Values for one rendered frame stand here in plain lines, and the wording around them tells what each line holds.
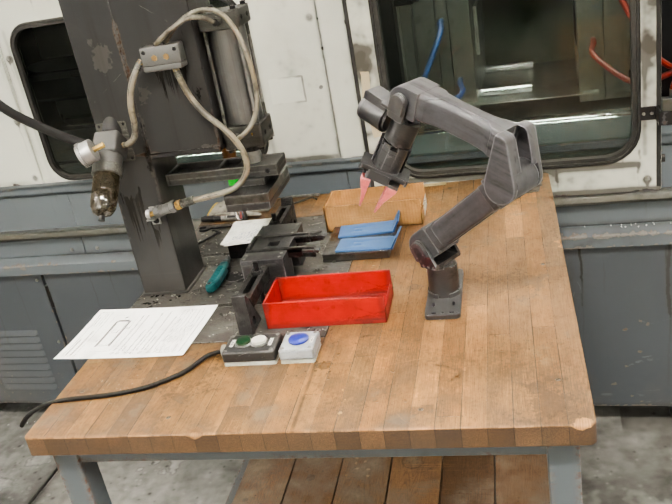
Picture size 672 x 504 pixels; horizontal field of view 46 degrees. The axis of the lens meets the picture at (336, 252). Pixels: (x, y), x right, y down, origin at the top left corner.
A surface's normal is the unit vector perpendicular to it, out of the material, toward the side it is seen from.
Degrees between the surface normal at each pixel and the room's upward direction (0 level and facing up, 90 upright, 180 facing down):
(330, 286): 90
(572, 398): 0
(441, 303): 0
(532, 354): 0
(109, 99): 90
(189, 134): 90
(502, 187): 90
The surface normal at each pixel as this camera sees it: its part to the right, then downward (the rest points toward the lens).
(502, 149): -0.70, 0.39
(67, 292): -0.23, 0.43
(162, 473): -0.16, -0.90
